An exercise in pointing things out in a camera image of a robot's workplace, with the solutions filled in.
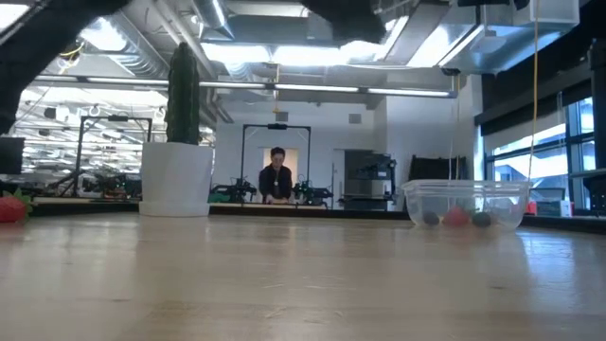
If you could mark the dark round toy fruit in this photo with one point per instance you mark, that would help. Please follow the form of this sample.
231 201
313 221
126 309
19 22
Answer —
431 219

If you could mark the red toy strawberry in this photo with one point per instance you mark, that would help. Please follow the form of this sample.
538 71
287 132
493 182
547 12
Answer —
455 218
10 210

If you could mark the black toy plum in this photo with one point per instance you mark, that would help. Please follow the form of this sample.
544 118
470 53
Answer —
482 220

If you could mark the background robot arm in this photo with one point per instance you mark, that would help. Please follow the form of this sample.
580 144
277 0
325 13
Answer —
310 194
232 192
111 184

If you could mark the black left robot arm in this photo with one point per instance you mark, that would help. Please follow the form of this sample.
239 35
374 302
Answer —
33 52

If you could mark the clear plastic tupperware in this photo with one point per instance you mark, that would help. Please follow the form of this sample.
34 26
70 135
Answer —
416 199

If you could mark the long ceiling light strip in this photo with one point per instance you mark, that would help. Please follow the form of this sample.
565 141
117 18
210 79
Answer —
317 88

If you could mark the black equipment cabinet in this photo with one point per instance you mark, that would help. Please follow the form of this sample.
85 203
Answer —
367 180

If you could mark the person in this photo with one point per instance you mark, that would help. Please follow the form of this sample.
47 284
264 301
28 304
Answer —
275 182

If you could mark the background work table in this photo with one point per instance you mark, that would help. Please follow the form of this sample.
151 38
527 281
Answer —
85 201
303 205

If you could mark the white planter pot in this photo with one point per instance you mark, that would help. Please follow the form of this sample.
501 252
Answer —
175 180

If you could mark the red storage box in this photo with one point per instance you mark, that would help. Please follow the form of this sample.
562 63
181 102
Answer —
532 208

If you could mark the grey labelled box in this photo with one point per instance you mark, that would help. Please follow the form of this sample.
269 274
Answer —
554 208

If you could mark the black office desk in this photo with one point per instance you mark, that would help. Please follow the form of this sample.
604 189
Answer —
596 189

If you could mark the grey wall speaker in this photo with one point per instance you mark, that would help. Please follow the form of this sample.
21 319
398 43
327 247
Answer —
282 116
355 118

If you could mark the black ceiling camera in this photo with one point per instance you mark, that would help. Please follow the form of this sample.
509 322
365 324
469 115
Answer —
450 71

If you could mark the silver air duct hood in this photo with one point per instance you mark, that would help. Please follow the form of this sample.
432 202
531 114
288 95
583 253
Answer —
473 42

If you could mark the black gantry frame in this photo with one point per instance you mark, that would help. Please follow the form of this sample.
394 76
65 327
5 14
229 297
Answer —
117 118
277 126

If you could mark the silver ventilation duct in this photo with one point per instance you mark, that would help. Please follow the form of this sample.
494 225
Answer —
213 16

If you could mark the black wall panel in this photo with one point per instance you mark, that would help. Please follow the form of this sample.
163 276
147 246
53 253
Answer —
435 168

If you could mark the black rig post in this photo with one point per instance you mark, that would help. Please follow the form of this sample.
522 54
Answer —
599 95

